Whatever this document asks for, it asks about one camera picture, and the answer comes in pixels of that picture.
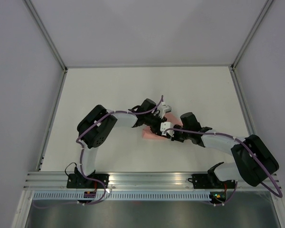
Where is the pink cloth napkin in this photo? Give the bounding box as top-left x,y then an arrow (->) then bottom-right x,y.
142,112 -> 182,140

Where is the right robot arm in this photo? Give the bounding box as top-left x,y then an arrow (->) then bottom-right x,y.
167,113 -> 279,188

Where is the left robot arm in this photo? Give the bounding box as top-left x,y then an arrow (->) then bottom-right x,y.
76,97 -> 166,188

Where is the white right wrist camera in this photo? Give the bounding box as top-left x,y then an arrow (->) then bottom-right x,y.
160,122 -> 174,137

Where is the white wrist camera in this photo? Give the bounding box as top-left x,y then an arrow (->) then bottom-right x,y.
158,102 -> 172,119
160,122 -> 174,137

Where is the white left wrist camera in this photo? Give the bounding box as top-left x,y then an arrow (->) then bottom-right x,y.
158,102 -> 172,119

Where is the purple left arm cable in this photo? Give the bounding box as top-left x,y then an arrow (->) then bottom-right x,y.
33,95 -> 164,209

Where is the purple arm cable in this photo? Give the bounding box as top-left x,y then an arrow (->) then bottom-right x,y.
33,95 -> 164,209
163,128 -> 283,206

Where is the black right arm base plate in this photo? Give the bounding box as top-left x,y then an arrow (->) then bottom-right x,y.
187,173 -> 236,190

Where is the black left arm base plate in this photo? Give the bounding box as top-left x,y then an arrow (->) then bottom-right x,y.
66,173 -> 109,189

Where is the left side aluminium rail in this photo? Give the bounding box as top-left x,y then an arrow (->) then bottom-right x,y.
35,68 -> 68,171

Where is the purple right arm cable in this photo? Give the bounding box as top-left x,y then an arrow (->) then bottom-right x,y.
163,128 -> 283,206

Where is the aluminium front rail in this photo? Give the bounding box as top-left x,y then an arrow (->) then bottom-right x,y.
23,171 -> 282,191

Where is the white slotted cable duct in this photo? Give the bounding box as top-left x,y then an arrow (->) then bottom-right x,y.
33,191 -> 210,201

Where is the right aluminium frame post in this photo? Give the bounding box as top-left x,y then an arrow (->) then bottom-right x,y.
229,0 -> 275,71

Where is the aluminium frame post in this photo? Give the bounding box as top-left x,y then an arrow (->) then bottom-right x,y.
229,0 -> 275,71
22,0 -> 67,73

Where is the left aluminium frame post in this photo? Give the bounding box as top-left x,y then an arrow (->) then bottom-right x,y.
22,0 -> 67,73

